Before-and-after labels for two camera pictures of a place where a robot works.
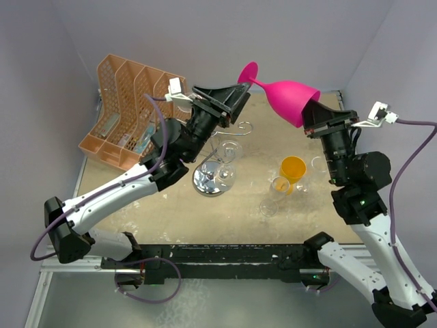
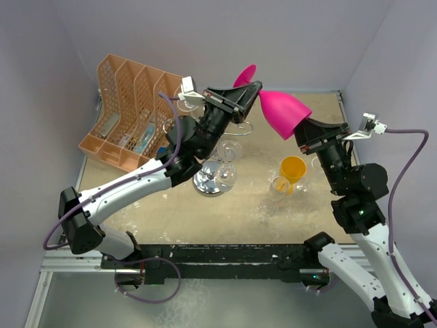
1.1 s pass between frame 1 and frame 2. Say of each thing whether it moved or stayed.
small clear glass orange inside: stayed
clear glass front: stayed
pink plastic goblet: moved
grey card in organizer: stayed
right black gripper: moved
